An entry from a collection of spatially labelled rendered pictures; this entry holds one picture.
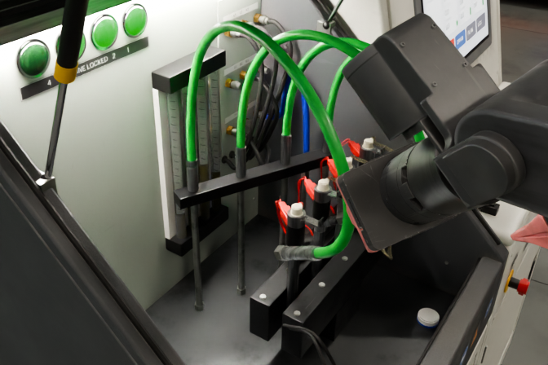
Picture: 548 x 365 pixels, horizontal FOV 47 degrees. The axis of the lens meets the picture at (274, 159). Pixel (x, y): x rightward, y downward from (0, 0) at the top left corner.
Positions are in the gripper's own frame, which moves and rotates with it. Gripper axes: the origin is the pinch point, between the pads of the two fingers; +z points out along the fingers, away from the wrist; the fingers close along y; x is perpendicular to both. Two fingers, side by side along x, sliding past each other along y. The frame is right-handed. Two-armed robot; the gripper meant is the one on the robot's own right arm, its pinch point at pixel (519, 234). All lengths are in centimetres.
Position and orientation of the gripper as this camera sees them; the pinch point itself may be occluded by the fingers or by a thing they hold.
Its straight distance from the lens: 80.1
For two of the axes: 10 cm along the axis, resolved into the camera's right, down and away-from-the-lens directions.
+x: -7.5, 3.3, -5.8
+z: -4.9, 3.2, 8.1
